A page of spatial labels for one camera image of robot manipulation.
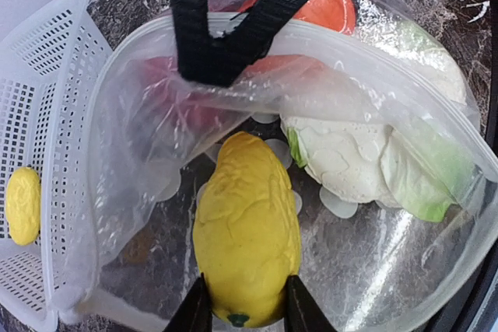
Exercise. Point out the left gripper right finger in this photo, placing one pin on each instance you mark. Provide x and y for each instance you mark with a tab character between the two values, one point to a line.
302	313

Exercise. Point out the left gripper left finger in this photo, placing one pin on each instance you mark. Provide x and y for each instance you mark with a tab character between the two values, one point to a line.
194	313

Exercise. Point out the clear zip top bag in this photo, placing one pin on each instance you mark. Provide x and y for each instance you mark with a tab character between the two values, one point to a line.
370	267

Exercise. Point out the white perforated plastic basket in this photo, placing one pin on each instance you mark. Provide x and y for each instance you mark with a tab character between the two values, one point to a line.
49	66

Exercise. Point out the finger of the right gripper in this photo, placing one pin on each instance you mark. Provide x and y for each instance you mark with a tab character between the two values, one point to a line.
250	40
193	40

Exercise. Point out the orange fake pumpkin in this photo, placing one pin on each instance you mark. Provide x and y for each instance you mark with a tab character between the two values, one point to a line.
337	15

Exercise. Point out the red fake food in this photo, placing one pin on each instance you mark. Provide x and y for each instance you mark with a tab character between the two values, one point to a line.
169	100

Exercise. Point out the white fake cauliflower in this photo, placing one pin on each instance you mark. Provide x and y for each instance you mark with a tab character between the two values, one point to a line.
344	156

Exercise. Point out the green fake vegetable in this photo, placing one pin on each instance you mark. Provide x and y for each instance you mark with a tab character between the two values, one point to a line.
414	186

